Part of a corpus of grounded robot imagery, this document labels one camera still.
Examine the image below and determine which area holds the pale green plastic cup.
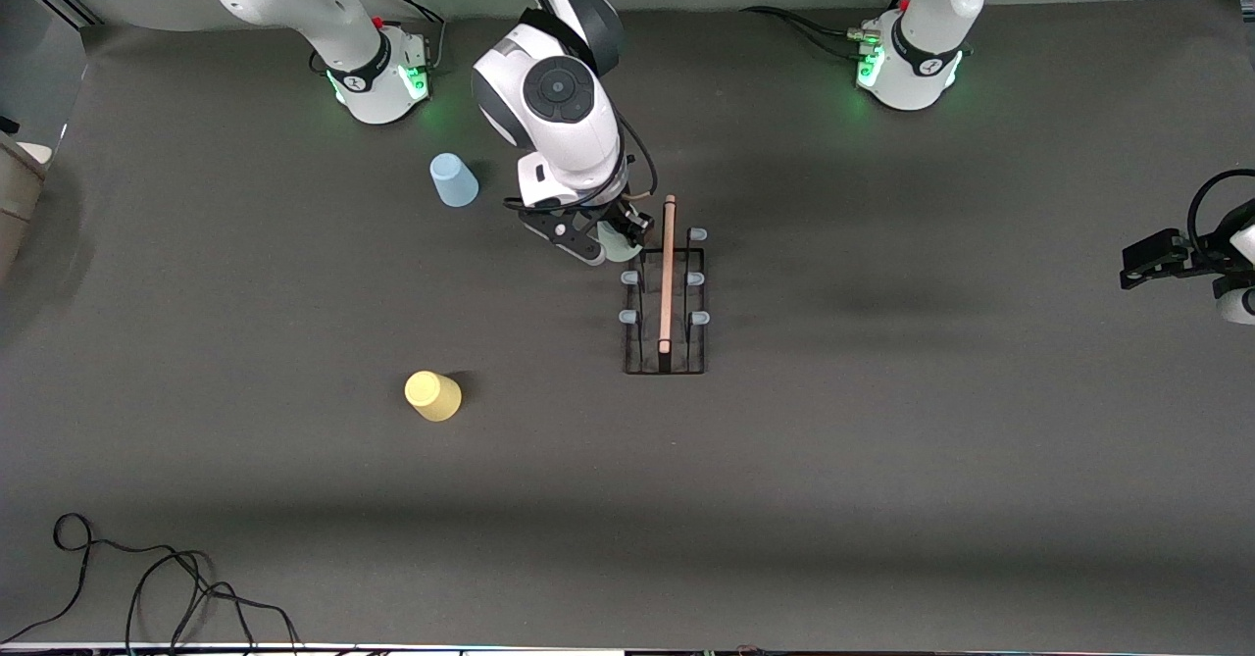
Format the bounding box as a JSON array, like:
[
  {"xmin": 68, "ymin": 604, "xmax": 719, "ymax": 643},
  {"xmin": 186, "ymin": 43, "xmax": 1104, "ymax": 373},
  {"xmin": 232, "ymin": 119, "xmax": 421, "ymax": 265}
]
[{"xmin": 596, "ymin": 225, "xmax": 644, "ymax": 265}]

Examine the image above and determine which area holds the black wire cup holder rack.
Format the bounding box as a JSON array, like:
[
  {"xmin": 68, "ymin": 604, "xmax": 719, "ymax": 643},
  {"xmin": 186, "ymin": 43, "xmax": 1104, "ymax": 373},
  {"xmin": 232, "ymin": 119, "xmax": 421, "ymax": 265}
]
[{"xmin": 618, "ymin": 194, "xmax": 711, "ymax": 377}]

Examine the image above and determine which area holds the yellow plastic cup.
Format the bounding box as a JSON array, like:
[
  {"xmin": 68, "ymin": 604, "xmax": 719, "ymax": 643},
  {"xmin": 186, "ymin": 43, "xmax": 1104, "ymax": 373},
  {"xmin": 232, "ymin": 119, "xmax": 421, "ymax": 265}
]
[{"xmin": 404, "ymin": 371, "xmax": 463, "ymax": 423}]

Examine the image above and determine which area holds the light blue plastic cup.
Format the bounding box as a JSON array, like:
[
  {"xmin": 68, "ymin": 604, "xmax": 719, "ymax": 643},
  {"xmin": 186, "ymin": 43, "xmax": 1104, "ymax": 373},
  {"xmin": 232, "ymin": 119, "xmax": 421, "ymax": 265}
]
[{"xmin": 429, "ymin": 153, "xmax": 480, "ymax": 209}]

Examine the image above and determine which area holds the dark grey table mat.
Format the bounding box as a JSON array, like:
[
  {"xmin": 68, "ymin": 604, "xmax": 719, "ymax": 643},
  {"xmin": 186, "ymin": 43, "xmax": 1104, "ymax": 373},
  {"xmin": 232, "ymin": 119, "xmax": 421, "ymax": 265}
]
[{"xmin": 0, "ymin": 0, "xmax": 1255, "ymax": 649}]

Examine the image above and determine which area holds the black left arm hose cable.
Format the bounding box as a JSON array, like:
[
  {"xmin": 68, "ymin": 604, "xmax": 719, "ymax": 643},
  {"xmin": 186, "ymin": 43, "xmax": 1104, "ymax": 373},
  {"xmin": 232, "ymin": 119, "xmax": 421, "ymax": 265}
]
[{"xmin": 1186, "ymin": 168, "xmax": 1255, "ymax": 245}]

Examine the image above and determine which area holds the black right arm base cable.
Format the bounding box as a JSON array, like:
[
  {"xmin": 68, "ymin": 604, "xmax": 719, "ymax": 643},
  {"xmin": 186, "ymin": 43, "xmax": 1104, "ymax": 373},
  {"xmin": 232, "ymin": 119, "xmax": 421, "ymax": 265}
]
[{"xmin": 365, "ymin": 0, "xmax": 449, "ymax": 74}]

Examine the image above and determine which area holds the black arm base cable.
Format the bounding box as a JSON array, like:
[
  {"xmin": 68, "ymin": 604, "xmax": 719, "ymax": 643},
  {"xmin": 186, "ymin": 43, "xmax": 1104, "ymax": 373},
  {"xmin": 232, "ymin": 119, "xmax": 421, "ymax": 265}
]
[
  {"xmin": 365, "ymin": 0, "xmax": 449, "ymax": 74},
  {"xmin": 779, "ymin": 14, "xmax": 869, "ymax": 59},
  {"xmin": 740, "ymin": 6, "xmax": 864, "ymax": 39}
]

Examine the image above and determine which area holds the black left arm base cable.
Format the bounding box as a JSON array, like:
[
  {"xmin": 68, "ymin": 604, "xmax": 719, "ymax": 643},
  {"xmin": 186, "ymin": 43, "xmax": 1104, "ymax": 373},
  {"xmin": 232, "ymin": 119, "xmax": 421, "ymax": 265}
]
[
  {"xmin": 740, "ymin": 6, "xmax": 864, "ymax": 39},
  {"xmin": 779, "ymin": 14, "xmax": 869, "ymax": 59}
]

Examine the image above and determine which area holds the thin black cable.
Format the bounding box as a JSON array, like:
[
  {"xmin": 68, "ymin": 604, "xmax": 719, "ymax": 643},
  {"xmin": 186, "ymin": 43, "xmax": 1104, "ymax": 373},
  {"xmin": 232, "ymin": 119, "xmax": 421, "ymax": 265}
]
[
  {"xmin": 124, "ymin": 548, "xmax": 303, "ymax": 655},
  {"xmin": 0, "ymin": 512, "xmax": 212, "ymax": 644}
]

